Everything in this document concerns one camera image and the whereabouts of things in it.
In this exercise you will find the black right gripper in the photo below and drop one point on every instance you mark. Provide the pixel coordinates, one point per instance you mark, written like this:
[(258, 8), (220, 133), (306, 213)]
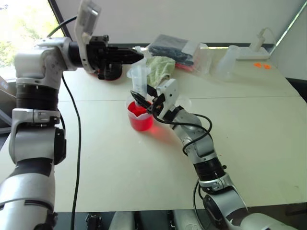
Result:
[(157, 103)]

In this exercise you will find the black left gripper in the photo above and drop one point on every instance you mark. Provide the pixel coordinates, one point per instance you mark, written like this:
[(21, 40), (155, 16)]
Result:
[(98, 52)]

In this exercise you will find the clear plastic measuring cylinder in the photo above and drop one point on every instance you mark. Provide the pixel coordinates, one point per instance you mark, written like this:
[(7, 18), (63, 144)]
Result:
[(139, 80)]

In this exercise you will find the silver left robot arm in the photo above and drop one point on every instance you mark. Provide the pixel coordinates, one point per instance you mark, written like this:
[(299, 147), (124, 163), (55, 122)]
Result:
[(31, 153)]

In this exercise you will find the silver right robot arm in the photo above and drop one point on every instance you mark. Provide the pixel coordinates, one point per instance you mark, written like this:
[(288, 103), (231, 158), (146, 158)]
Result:
[(211, 165)]

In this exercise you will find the cup of red liquid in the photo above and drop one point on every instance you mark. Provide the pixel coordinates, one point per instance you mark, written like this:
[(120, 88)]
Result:
[(141, 121)]

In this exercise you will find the red round object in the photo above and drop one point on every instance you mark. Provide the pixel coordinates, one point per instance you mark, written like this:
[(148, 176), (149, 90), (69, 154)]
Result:
[(112, 78)]

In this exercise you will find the green crumpled cloth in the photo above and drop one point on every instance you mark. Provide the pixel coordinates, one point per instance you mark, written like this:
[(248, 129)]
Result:
[(161, 68)]

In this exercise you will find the clear bag with dark contents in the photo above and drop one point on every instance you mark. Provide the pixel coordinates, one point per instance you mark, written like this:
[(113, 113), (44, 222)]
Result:
[(177, 50)]

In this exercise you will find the clear plastic measuring beaker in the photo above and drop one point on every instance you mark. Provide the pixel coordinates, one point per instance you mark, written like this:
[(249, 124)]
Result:
[(226, 63)]

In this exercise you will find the grey object beside table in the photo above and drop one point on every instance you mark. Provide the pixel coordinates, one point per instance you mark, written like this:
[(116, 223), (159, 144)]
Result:
[(6, 105)]

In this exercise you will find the grey rounded shape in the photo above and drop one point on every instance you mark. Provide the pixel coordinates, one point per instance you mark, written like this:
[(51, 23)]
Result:
[(122, 221), (187, 221)]

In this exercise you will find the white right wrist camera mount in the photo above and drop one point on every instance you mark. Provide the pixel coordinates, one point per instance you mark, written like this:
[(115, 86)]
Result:
[(169, 93)]

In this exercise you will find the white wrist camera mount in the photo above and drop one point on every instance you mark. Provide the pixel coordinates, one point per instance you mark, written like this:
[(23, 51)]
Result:
[(169, 93), (84, 28)]

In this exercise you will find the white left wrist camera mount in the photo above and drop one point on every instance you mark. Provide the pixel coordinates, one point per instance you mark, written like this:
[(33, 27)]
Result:
[(84, 28)]

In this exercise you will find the black window frame bar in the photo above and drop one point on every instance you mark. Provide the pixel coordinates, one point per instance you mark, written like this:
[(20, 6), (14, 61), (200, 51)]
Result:
[(58, 18)]

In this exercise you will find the black bracket under table edge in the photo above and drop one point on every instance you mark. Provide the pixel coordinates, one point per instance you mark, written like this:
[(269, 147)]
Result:
[(94, 220)]

